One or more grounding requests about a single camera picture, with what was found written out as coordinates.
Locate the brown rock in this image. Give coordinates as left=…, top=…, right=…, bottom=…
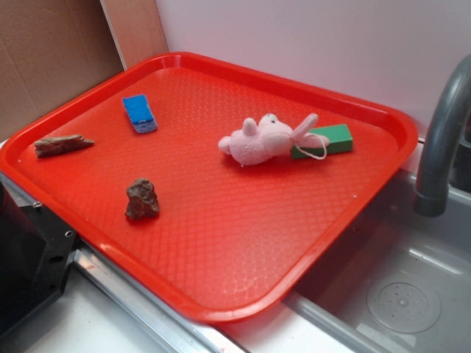
left=125, top=178, right=160, bottom=221

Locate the pink plush bunny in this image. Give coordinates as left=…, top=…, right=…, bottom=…
left=218, top=113, right=330, bottom=166

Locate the grey toy sink basin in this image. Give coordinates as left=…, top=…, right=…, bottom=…
left=286, top=172, right=470, bottom=352

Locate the flat brown wood piece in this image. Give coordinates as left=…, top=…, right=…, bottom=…
left=33, top=134, right=95, bottom=159

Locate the blue sponge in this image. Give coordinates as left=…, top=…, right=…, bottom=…
left=122, top=94, right=157, bottom=134

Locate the grey toy faucet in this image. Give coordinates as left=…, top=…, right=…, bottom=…
left=413, top=56, right=470, bottom=217

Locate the brown cardboard panel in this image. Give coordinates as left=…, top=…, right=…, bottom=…
left=1, top=1, right=123, bottom=140

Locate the red plastic tray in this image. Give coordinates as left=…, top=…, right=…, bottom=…
left=1, top=53, right=417, bottom=323

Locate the green rectangular block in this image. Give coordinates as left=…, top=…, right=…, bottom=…
left=291, top=124, right=353, bottom=160

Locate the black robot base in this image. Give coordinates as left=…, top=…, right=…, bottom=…
left=1, top=185, right=77, bottom=338

